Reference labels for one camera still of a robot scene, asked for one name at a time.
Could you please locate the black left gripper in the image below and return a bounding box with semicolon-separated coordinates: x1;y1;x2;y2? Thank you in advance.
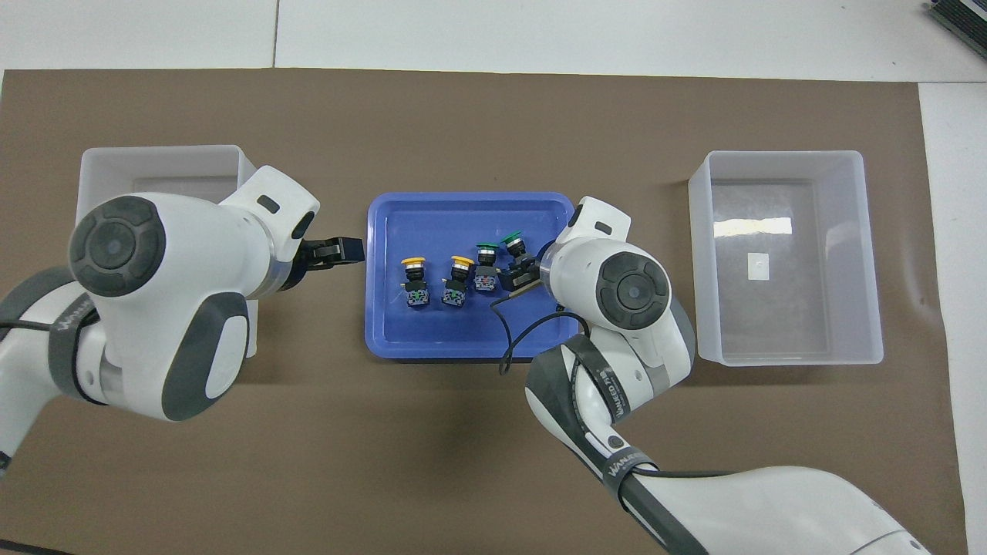
279;237;365;292

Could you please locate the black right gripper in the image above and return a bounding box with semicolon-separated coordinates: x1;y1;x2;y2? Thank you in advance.
503;256;550;294

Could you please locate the green push button switch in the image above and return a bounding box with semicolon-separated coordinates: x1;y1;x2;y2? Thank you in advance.
500;230;533;267
473;242;500;294

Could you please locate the yellow push button switch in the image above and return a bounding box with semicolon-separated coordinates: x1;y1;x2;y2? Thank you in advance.
441;255;475;308
401;256;430;309

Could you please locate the blue plastic tray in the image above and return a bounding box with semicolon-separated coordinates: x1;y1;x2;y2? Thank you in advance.
365;191;579;361

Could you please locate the brown paper table mat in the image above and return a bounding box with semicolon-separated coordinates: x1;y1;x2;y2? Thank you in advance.
0;68;968;555

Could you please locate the translucent white plastic box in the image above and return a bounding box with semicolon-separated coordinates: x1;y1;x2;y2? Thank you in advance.
76;145;259;359
688;150;884;367

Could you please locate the dark ribbed device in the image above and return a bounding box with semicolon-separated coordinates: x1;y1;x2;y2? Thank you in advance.
928;0;987;49

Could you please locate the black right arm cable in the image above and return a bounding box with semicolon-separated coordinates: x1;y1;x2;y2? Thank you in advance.
490;297;595;377

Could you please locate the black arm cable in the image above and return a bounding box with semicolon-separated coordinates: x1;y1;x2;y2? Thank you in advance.
490;297;595;377
0;304;101;334

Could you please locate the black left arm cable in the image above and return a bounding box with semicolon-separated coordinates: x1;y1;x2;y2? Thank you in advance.
0;304;101;334

